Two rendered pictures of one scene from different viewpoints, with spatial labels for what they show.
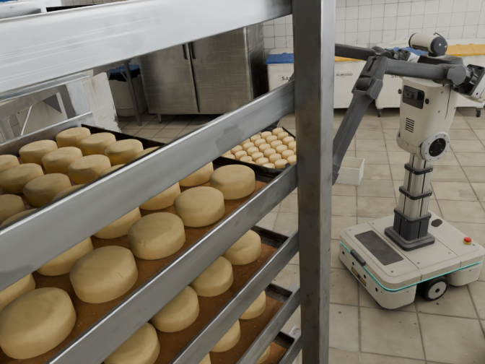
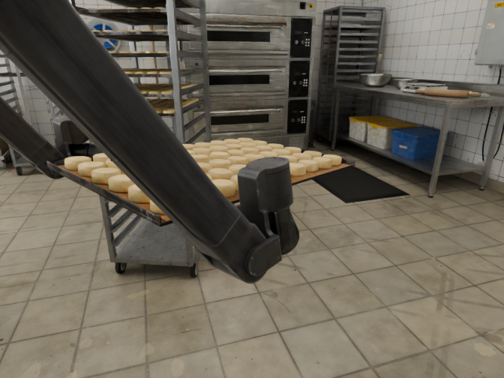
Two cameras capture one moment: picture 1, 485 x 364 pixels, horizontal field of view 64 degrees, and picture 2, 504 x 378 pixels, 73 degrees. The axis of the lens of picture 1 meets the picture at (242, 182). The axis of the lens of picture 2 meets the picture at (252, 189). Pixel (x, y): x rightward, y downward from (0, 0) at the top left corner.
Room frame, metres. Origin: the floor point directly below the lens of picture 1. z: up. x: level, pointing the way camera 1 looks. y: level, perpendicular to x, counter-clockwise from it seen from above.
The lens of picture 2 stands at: (2.22, -0.35, 1.21)
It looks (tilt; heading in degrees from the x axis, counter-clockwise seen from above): 21 degrees down; 146
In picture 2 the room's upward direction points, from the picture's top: straight up
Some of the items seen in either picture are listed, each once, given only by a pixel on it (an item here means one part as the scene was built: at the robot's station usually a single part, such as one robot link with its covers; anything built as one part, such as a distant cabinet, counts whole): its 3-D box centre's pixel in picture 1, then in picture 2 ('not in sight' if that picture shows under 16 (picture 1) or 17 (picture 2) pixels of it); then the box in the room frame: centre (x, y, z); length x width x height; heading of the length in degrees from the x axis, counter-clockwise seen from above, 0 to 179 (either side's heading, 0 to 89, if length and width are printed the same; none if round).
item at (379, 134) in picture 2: not in sight; (390, 134); (-0.22, 3.27, 0.36); 0.47 x 0.38 x 0.26; 74
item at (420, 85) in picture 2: not in sight; (423, 88); (0.18, 3.12, 0.92); 0.32 x 0.30 x 0.09; 80
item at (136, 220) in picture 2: not in sight; (137, 218); (0.16, 0.13, 0.24); 0.64 x 0.03 x 0.03; 141
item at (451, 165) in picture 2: not in sight; (400, 125); (-0.08, 3.22, 0.49); 1.90 x 0.72 x 0.98; 164
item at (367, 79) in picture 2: not in sight; (374, 80); (-0.61, 3.36, 0.95); 0.39 x 0.39 x 0.14
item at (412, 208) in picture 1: (411, 219); not in sight; (1.80, -0.93, 0.38); 0.13 x 0.13 x 0.40; 15
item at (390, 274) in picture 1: (406, 241); not in sight; (1.79, -0.92, 0.24); 0.68 x 0.53 x 0.41; 105
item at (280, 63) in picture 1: (291, 82); not in sight; (4.98, -0.75, 0.38); 0.64 x 0.54 x 0.77; 166
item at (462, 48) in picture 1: (458, 77); not in sight; (4.43, -2.62, 0.38); 0.64 x 0.54 x 0.77; 161
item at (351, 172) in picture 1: (344, 170); not in sight; (3.03, -0.91, 0.08); 0.30 x 0.22 x 0.16; 62
